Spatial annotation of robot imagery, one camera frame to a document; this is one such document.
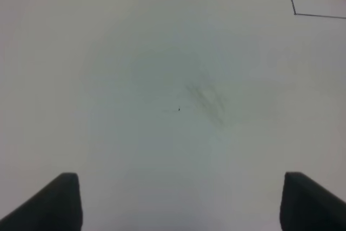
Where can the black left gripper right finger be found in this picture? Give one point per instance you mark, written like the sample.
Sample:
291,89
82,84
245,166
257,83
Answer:
306,205

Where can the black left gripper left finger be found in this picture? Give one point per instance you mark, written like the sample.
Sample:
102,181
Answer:
57,206

